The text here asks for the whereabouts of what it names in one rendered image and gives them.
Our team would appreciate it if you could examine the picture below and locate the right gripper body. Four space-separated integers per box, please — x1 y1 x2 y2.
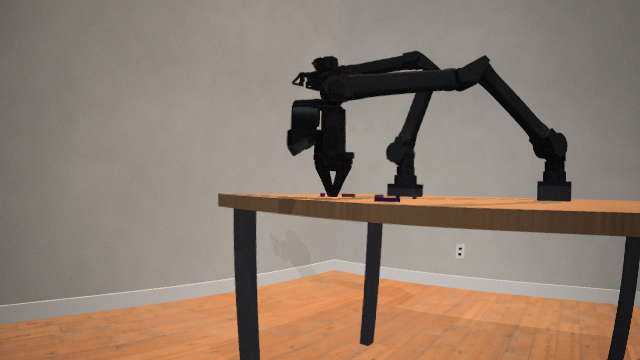
301 72 323 91

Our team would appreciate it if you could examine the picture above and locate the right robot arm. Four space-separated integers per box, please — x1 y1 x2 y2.
310 51 441 189

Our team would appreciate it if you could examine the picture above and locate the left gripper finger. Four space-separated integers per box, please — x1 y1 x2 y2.
321 163 352 197
315 165 342 194

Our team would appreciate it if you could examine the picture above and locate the purple rod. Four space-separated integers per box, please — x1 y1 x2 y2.
374 197 400 202

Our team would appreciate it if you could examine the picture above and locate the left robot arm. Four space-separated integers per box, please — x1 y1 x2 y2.
287 55 571 187

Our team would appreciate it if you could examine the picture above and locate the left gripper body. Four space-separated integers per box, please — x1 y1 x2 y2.
313 129 354 165

